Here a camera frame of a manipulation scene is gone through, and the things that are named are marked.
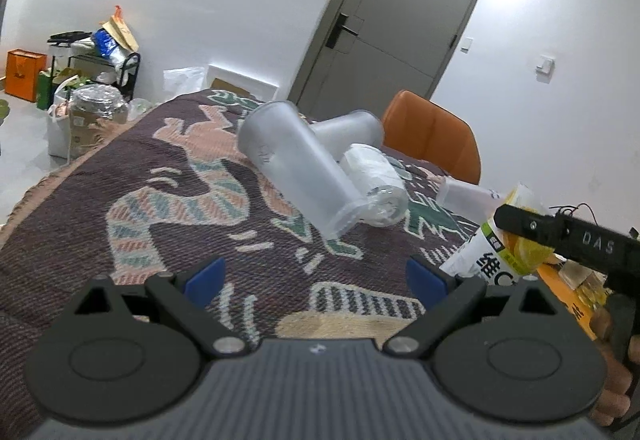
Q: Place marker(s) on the black metal rack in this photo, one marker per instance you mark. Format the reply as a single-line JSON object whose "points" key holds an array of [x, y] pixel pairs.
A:
{"points": [[127, 75]]}

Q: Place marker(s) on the orange cardboard box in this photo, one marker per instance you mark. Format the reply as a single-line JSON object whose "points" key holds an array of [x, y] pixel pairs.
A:
{"points": [[575, 292]]}

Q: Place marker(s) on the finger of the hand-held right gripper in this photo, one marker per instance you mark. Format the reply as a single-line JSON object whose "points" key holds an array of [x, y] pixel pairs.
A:
{"points": [[525, 222]]}

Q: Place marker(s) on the white light switch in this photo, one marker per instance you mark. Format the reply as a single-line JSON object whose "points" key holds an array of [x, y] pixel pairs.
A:
{"points": [[545, 64]]}

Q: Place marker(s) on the orange paper bag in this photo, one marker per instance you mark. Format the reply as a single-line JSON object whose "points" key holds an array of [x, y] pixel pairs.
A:
{"points": [[24, 75]]}

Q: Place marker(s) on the white flat box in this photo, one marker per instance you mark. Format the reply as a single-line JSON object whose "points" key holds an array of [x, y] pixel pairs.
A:
{"points": [[240, 83]]}

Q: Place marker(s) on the brown paper bag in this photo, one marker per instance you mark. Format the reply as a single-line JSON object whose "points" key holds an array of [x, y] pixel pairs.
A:
{"points": [[122, 33]]}

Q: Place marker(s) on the green bag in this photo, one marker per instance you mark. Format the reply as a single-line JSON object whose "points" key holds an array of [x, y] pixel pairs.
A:
{"points": [[45, 90]]}

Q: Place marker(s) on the small white wall switch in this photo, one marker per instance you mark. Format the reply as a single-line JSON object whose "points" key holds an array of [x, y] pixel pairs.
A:
{"points": [[467, 44]]}

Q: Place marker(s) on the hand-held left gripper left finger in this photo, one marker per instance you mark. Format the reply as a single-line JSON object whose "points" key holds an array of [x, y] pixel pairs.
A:
{"points": [[206, 276]]}

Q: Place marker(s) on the person's right hand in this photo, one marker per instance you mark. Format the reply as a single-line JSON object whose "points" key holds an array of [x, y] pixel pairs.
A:
{"points": [[614, 395]]}

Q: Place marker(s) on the blue and white bag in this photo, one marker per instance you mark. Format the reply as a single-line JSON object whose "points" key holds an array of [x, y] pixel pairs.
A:
{"points": [[104, 43]]}

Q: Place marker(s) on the orange chair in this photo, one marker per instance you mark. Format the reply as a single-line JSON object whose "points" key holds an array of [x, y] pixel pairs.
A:
{"points": [[430, 135]]}

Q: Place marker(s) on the plastic-wrapped cardboard box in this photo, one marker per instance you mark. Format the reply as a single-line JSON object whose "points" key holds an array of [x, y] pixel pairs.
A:
{"points": [[95, 120]]}

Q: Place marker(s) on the white shopping bag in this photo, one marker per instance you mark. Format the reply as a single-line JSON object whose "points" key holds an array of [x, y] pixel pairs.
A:
{"points": [[57, 130]]}

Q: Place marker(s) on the printed woven blanket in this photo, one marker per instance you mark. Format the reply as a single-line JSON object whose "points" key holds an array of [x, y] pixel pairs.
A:
{"points": [[150, 220]]}

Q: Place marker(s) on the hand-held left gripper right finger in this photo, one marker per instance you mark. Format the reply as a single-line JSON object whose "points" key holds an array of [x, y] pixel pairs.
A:
{"points": [[424, 281]]}

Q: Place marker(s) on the large frosted plastic cup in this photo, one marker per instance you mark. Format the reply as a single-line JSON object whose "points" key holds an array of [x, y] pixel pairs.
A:
{"points": [[295, 170]]}

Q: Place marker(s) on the grey door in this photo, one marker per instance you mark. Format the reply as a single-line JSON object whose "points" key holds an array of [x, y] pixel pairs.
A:
{"points": [[395, 10]]}

